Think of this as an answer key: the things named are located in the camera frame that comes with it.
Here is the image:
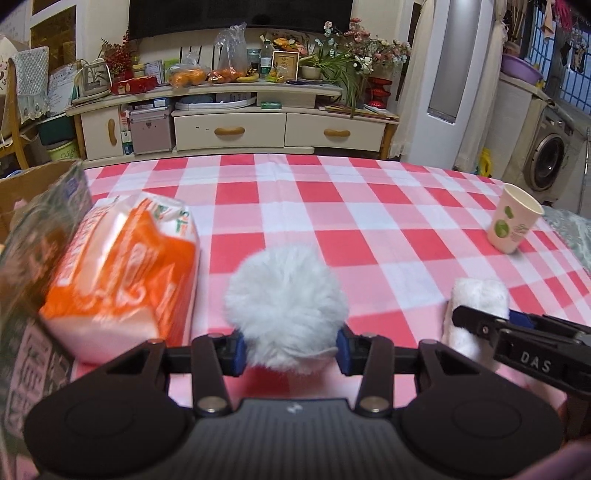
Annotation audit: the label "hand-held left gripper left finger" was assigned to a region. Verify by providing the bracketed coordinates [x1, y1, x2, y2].
[99, 331, 247, 418]

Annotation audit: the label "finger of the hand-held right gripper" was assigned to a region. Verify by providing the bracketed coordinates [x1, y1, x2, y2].
[451, 305, 537, 344]

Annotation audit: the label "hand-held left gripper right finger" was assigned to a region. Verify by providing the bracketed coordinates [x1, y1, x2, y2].
[336, 325, 490, 416]

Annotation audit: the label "white fluffy towel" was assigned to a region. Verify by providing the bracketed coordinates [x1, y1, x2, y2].
[442, 277, 511, 365]

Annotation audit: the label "green printed cardboard carton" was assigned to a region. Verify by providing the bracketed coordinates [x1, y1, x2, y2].
[0, 159, 93, 480]

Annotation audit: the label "paper cup with green print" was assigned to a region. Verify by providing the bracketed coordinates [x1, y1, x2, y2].
[487, 183, 544, 254]

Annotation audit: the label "grey patterned blanket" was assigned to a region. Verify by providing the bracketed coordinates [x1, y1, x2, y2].
[541, 208, 591, 271]

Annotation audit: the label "orange tissue pack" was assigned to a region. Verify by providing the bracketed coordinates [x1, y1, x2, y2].
[39, 193, 201, 365]

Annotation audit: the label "red white checked tablecloth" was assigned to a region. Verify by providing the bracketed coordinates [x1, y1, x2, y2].
[28, 154, 591, 480]

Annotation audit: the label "washing machine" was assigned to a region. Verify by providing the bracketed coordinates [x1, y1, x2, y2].
[522, 104, 585, 195]

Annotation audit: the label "cream TV cabinet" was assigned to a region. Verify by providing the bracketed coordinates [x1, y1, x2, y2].
[66, 80, 400, 160]

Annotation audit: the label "pink storage case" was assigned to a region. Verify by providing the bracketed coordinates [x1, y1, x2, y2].
[129, 108, 174, 154]

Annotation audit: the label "white curtain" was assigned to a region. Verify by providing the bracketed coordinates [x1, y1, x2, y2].
[471, 0, 509, 171]

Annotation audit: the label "red lantern stand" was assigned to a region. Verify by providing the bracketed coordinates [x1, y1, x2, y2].
[367, 76, 393, 109]

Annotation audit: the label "white standing air conditioner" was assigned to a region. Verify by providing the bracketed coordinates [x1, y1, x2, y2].
[399, 0, 495, 169]

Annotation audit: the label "purple basin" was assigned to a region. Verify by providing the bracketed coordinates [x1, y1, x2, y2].
[501, 53, 544, 85]

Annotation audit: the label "light green bin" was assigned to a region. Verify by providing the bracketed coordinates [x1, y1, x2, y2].
[46, 138, 81, 162]

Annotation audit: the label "potted spider plant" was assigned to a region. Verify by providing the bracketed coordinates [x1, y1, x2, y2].
[300, 55, 370, 118]

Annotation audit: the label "red gift box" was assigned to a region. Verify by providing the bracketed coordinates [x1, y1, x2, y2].
[111, 76, 158, 95]

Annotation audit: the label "dark green container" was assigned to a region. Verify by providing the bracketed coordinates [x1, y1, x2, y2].
[37, 115, 77, 144]

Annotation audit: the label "framed picture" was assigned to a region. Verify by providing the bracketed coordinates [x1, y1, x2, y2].
[271, 51, 300, 81]

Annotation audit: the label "artificial flower bouquet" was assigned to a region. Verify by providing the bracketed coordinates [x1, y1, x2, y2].
[323, 18, 411, 75]

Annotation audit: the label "clear plastic bag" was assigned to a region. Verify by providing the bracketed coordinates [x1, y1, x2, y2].
[215, 22, 250, 77]

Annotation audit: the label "grey printed tote bag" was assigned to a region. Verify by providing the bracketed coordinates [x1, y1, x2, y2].
[74, 59, 112, 97]

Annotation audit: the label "red berry branches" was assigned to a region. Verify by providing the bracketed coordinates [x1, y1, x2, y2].
[99, 32, 134, 77]

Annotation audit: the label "black television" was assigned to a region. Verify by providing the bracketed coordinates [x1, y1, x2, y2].
[127, 0, 354, 40]

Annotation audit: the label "chair with lace cover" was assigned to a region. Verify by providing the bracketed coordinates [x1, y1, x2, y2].
[9, 46, 51, 139]

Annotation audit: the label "white cartoon board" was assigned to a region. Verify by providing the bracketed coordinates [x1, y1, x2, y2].
[0, 34, 28, 84]

